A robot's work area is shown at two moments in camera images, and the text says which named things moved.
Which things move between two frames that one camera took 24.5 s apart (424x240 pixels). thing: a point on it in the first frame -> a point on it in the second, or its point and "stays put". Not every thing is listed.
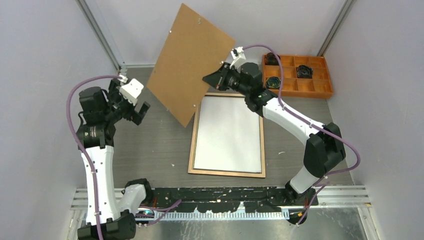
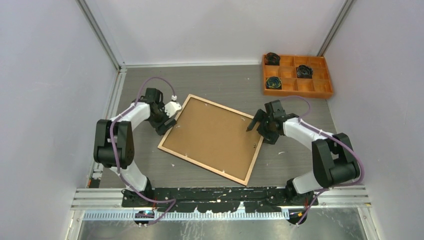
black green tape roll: [273, 82] stays put
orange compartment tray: [319, 86] stays put
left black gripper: [114, 94] -> [162, 129]
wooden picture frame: [204, 171] -> [214, 137]
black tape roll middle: [303, 71] stays put
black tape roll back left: [271, 59] stays put
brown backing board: [194, 47] -> [215, 136]
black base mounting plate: [229, 199] stays put
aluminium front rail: [339, 196] stays put
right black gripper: [218, 79] -> [261, 115]
